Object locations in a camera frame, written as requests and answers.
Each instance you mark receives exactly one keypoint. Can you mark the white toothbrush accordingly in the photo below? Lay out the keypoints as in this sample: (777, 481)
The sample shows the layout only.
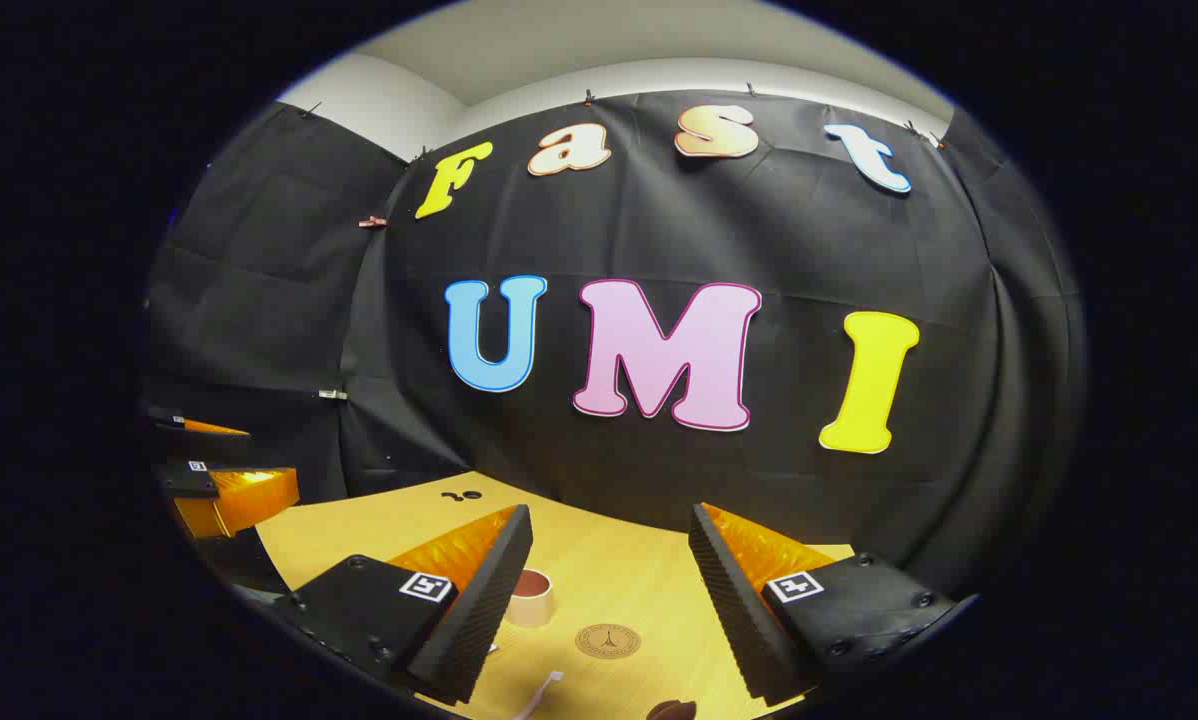
(541, 692)

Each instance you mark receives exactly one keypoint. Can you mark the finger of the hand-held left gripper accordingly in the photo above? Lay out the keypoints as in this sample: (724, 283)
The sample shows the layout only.
(174, 442)
(187, 482)

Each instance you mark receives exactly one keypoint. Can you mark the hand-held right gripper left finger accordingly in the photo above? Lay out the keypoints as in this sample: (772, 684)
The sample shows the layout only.
(379, 610)

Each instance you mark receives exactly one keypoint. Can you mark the wooden desktop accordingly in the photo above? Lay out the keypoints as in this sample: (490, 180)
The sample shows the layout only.
(614, 580)

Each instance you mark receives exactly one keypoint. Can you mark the black backdrop cloth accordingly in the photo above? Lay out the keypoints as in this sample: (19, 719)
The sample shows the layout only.
(659, 230)

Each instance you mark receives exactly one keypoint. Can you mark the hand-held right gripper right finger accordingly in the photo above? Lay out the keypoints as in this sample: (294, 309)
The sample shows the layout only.
(859, 610)

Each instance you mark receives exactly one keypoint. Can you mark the beige cup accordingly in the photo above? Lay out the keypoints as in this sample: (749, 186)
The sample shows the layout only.
(531, 605)

